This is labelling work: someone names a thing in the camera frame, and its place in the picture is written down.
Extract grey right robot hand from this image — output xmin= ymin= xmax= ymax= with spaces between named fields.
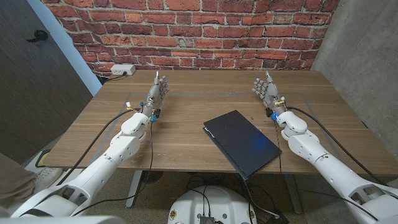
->
xmin=252 ymin=70 xmax=288 ymax=117

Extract white sneaker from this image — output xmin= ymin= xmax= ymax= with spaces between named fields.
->
xmin=32 ymin=167 xmax=65 ymax=194

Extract red brick print backdrop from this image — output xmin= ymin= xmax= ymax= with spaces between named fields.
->
xmin=40 ymin=0 xmax=341 ymax=77

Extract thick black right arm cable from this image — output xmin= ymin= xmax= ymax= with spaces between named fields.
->
xmin=285 ymin=106 xmax=388 ymax=187

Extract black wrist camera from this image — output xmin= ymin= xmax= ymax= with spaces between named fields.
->
xmin=265 ymin=107 xmax=279 ymax=122
xmin=148 ymin=108 xmax=162 ymax=123

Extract grey floor cable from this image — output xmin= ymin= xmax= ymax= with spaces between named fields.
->
xmin=241 ymin=179 xmax=280 ymax=218

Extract metal table leg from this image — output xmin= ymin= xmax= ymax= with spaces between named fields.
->
xmin=126 ymin=170 xmax=144 ymax=208
xmin=284 ymin=174 xmax=304 ymax=215

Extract black power adapter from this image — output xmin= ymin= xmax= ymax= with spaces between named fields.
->
xmin=266 ymin=213 xmax=290 ymax=224

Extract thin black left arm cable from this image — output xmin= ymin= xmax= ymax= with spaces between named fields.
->
xmin=73 ymin=119 xmax=155 ymax=216

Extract beige trouser leg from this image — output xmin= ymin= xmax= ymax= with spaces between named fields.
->
xmin=0 ymin=152 xmax=37 ymax=208

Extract white floor device yellow trim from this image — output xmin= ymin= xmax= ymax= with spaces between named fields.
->
xmin=24 ymin=148 xmax=63 ymax=175

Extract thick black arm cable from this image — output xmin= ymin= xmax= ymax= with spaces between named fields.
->
xmin=55 ymin=107 xmax=142 ymax=187
xmin=285 ymin=106 xmax=388 ymax=187

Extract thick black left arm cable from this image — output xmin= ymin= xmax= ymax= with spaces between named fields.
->
xmin=55 ymin=107 xmax=142 ymax=187

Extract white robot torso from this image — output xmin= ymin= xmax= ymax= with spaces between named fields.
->
xmin=167 ymin=185 xmax=258 ymax=224

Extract black door handle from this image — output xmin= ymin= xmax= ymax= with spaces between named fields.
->
xmin=26 ymin=29 xmax=49 ymax=44

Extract black power cord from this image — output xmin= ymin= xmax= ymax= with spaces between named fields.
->
xmin=105 ymin=72 xmax=127 ymax=82

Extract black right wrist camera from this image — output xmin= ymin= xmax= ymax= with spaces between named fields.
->
xmin=265 ymin=107 xmax=279 ymax=122

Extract white robot chest panel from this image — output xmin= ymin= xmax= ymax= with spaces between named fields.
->
xmin=0 ymin=216 xmax=127 ymax=224

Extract white door frame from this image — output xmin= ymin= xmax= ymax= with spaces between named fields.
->
xmin=26 ymin=0 xmax=103 ymax=96

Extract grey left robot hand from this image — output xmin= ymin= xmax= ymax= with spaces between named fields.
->
xmin=141 ymin=70 xmax=170 ymax=119

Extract black laptop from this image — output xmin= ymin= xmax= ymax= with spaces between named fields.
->
xmin=203 ymin=110 xmax=282 ymax=180

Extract dark wood door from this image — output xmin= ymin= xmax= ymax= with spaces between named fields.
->
xmin=0 ymin=0 xmax=94 ymax=165

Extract white power strip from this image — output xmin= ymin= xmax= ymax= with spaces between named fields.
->
xmin=110 ymin=63 xmax=137 ymax=76

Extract dark round floor object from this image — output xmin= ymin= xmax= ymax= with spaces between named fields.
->
xmin=141 ymin=170 xmax=164 ymax=184

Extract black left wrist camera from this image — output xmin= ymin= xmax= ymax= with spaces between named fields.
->
xmin=148 ymin=108 xmax=162 ymax=123

